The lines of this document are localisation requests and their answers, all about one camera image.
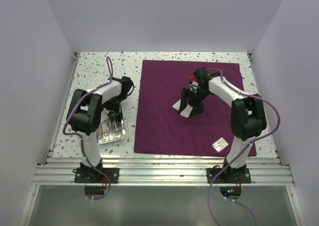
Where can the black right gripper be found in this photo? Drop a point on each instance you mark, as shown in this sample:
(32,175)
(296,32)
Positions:
(198,107)

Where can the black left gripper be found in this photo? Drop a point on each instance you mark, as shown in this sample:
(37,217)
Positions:
(112,108)

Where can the white gauze pad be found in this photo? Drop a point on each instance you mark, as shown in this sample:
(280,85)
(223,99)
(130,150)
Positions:
(187,111)
(177,105)

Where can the steel forceps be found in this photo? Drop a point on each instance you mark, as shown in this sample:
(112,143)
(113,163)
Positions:
(108,127)
(116,124)

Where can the steel instrument tray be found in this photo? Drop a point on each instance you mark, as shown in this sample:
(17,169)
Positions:
(100,131)

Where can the purple cloth mat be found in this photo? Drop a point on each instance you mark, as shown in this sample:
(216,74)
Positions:
(161,130)

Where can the clear plastic sachet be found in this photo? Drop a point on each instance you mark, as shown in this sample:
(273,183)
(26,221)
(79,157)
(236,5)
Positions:
(220,144)

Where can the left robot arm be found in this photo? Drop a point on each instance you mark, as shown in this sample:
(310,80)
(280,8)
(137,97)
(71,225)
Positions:
(84,118)

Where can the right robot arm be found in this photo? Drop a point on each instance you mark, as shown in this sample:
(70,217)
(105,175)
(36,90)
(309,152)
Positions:
(247,121)

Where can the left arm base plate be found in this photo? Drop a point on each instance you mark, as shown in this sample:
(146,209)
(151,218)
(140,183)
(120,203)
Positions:
(92,176)

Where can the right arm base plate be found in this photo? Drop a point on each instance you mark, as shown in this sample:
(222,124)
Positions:
(229,176)

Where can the aluminium rail frame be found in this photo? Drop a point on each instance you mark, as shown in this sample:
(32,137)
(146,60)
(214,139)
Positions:
(159,189)

